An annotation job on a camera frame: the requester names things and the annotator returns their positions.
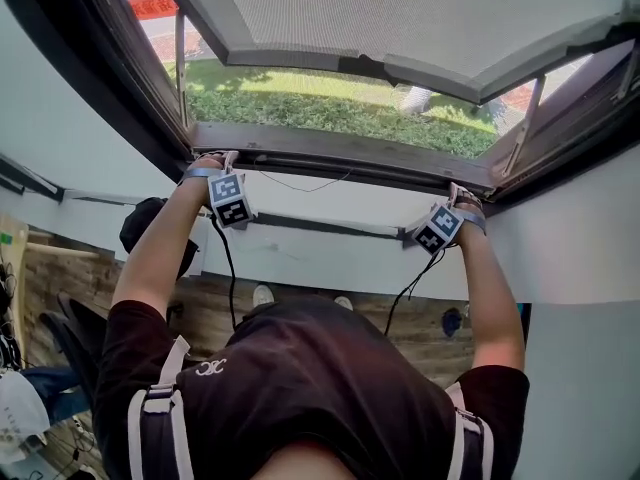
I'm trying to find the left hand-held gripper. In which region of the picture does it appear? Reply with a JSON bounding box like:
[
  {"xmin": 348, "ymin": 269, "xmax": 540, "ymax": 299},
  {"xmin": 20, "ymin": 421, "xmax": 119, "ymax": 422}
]
[{"xmin": 206, "ymin": 170, "xmax": 260, "ymax": 231}]

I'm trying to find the black office chair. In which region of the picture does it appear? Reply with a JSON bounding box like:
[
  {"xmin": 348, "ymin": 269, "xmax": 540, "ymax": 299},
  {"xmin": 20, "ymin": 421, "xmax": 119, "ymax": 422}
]
[{"xmin": 38, "ymin": 291, "xmax": 114, "ymax": 409}]

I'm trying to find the person's left white shoe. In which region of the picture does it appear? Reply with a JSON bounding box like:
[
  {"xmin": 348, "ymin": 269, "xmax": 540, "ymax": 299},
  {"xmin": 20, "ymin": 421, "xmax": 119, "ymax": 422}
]
[{"xmin": 252, "ymin": 283, "xmax": 276, "ymax": 309}]

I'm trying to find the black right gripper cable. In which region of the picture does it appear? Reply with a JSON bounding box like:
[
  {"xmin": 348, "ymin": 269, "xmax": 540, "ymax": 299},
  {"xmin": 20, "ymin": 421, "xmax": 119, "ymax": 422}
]
[{"xmin": 382, "ymin": 245, "xmax": 454, "ymax": 337}]

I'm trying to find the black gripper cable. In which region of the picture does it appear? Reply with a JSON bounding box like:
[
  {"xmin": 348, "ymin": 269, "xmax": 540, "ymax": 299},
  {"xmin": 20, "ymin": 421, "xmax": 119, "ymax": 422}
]
[
  {"xmin": 209, "ymin": 212, "xmax": 239, "ymax": 334},
  {"xmin": 382, "ymin": 245, "xmax": 454, "ymax": 337}
]

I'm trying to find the red outdoor banner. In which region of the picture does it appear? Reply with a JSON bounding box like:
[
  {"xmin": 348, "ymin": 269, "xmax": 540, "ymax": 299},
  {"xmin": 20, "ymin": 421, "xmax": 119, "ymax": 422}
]
[{"xmin": 126, "ymin": 0, "xmax": 180, "ymax": 22}]

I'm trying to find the person's left forearm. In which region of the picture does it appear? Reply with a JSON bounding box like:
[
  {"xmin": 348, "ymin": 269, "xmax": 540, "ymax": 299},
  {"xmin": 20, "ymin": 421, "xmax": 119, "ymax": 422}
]
[{"xmin": 110, "ymin": 172, "xmax": 221, "ymax": 319}]

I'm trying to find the person's right forearm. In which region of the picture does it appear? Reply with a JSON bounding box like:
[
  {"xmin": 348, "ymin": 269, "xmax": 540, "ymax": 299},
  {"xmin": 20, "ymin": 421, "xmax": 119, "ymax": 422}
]
[{"xmin": 452, "ymin": 217, "xmax": 526, "ymax": 384}]

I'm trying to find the dark blue small object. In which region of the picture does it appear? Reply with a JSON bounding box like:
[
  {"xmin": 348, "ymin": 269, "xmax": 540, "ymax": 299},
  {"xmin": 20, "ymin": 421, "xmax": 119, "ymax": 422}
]
[{"xmin": 441, "ymin": 307, "xmax": 464, "ymax": 339}]

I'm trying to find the grey harness shoulder strap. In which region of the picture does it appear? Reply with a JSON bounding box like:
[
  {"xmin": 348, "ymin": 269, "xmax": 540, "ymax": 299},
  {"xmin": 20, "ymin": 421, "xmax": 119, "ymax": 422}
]
[
  {"xmin": 444, "ymin": 382, "xmax": 496, "ymax": 480},
  {"xmin": 127, "ymin": 335, "xmax": 196, "ymax": 480}
]

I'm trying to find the grey hand strap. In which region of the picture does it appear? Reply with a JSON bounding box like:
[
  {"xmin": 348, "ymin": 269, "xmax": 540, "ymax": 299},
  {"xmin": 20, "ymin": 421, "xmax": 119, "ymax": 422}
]
[
  {"xmin": 449, "ymin": 206, "xmax": 489, "ymax": 235},
  {"xmin": 180, "ymin": 166, "xmax": 226, "ymax": 184}
]

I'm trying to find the frosted glass window sash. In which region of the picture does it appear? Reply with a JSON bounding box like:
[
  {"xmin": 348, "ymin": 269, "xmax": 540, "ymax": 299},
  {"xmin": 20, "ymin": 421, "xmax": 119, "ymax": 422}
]
[{"xmin": 149, "ymin": 0, "xmax": 640, "ymax": 105}]

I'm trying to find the dark window frame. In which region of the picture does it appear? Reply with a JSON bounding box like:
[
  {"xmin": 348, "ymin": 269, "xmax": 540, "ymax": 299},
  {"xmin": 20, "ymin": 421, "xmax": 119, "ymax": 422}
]
[{"xmin": 0, "ymin": 0, "xmax": 640, "ymax": 219}]

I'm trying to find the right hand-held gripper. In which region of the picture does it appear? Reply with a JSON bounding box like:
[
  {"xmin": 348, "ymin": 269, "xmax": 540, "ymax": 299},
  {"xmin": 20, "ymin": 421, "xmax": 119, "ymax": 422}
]
[{"xmin": 402, "ymin": 202, "xmax": 465, "ymax": 258}]

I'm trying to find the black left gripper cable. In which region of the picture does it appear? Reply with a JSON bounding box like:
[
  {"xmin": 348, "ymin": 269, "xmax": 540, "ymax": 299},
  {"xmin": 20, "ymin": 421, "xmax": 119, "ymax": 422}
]
[{"xmin": 209, "ymin": 212, "xmax": 239, "ymax": 334}]

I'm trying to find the person's right hand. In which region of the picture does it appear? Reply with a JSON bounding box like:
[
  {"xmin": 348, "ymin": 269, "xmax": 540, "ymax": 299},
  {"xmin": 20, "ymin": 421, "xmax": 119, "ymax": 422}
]
[{"xmin": 446, "ymin": 181, "xmax": 485, "ymax": 211}]

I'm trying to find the person's left hand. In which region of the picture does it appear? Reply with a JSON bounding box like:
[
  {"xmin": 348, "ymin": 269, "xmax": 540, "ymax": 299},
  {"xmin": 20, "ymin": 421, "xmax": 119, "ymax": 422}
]
[{"xmin": 191, "ymin": 149, "xmax": 241, "ymax": 173}]

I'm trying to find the black bag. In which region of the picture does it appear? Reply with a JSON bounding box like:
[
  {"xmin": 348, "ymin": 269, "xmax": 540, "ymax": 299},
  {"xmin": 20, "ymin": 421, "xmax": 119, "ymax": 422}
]
[{"xmin": 118, "ymin": 196, "xmax": 201, "ymax": 282}]

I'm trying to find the person's black clothing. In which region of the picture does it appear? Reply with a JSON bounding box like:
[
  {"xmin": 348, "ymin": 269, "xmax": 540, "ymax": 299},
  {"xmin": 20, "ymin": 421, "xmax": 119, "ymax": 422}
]
[{"xmin": 92, "ymin": 295, "xmax": 531, "ymax": 480}]

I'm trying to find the small wooden table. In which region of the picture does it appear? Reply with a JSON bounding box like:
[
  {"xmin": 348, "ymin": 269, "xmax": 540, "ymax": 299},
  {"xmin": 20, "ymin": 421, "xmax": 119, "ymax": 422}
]
[{"xmin": 0, "ymin": 211, "xmax": 116, "ymax": 369}]

